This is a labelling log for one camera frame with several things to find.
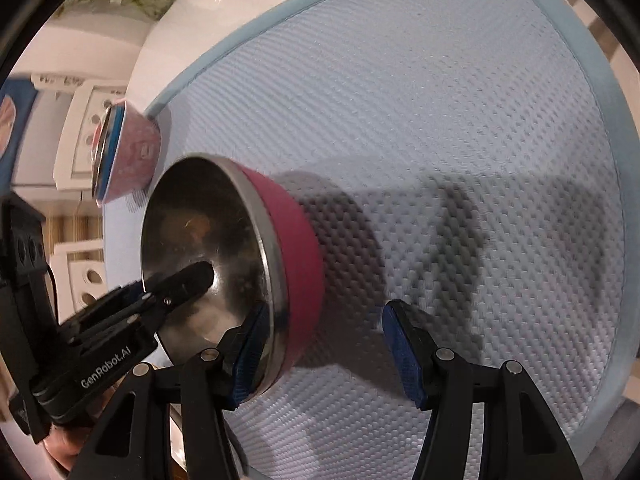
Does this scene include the pink steel bowl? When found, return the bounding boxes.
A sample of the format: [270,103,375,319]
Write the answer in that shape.
[140,154,324,403]

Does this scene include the pink cartoon melamine bowl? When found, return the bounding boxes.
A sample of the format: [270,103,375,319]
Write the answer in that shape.
[91,100,162,207]

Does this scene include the blue steel bowl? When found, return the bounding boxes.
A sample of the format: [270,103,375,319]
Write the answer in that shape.
[91,100,126,207]

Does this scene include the person's left hand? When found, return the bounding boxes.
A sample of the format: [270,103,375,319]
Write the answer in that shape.
[40,382,119,479]

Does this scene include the white chair near left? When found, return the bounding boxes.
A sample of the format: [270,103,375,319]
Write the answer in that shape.
[50,238,107,323]

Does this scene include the white chair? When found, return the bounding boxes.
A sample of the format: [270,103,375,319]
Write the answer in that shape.
[50,238,107,323]
[53,79,128,192]

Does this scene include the white chair far left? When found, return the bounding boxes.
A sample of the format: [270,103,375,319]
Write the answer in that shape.
[53,79,128,192]

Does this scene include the white refrigerator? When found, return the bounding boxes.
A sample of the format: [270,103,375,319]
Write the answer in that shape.
[13,91,73,188]

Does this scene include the blue textured table mat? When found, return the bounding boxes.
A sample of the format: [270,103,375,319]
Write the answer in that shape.
[144,0,640,480]

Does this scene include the blue fridge cover cloth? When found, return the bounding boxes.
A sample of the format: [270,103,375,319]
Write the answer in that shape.
[0,78,38,195]

